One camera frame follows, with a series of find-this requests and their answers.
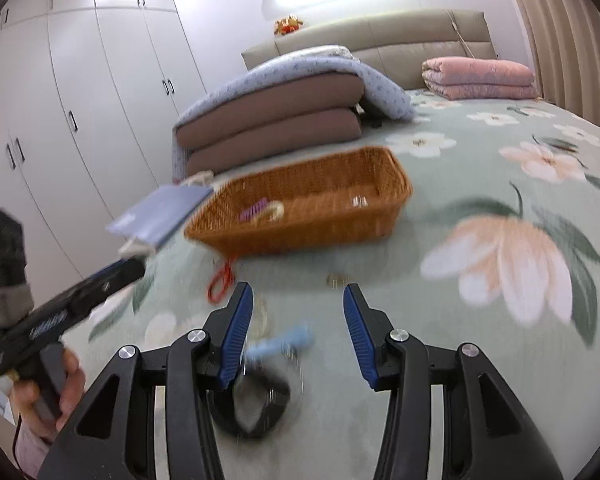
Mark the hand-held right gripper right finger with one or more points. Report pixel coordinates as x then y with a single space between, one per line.
361 341

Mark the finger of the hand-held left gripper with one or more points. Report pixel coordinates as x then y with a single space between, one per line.
115 276

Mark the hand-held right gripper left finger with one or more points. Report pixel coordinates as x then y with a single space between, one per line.
235 341

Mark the light blue hair clip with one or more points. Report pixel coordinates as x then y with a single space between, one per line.
280 342

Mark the black wrist band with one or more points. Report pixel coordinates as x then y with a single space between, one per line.
272 390

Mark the brown wicker basket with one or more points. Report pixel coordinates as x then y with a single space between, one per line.
300 210

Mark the person's left forearm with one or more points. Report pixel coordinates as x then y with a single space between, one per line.
32 452

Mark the person's left hand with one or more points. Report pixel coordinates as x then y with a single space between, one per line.
70 385

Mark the blue-grey book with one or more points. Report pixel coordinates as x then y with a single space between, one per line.
162 212

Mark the green floral bed cover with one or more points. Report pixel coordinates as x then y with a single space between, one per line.
455 310

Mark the white fuzzy cloth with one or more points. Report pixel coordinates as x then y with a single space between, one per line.
197 178

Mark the white wardrobe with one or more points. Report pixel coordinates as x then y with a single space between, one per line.
90 110

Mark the folded brown and blue quilt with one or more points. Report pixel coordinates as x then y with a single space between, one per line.
270 125

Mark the folded pink quilt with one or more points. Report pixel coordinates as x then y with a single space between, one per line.
480 77

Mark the beige padded headboard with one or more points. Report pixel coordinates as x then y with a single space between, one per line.
405 40

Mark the orange plush toy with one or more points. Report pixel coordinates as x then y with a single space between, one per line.
288 25

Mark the beige curtain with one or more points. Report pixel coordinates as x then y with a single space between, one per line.
565 35

